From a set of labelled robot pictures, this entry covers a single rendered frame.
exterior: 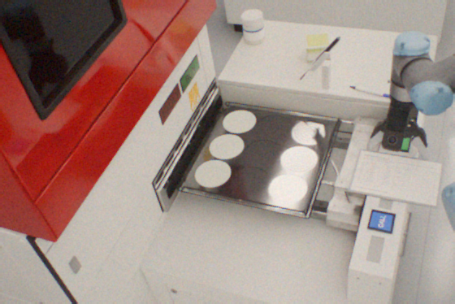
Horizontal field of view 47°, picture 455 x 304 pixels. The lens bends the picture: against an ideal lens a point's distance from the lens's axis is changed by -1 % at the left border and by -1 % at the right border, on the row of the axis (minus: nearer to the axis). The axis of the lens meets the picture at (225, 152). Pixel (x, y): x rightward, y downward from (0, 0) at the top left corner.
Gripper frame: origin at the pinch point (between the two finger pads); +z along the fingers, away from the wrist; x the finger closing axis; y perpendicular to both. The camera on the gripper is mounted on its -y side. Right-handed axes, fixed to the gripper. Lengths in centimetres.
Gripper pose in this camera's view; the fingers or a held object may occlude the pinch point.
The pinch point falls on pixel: (396, 158)
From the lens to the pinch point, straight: 143.3
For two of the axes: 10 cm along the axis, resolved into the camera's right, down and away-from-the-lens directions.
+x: -9.2, -1.7, 3.4
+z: 1.4, 6.9, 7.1
